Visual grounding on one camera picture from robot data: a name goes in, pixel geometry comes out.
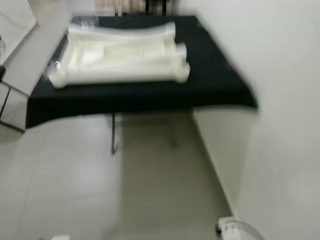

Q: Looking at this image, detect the black tablecloth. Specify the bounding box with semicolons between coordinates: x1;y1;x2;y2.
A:
25;15;259;130

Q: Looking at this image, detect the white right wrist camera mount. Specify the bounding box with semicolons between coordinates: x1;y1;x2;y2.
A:
216;216;241;240

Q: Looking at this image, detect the beige hanging cloth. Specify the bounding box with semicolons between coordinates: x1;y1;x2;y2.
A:
94;0;121;12

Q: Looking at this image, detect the black stool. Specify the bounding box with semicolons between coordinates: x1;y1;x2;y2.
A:
120;0;168;16

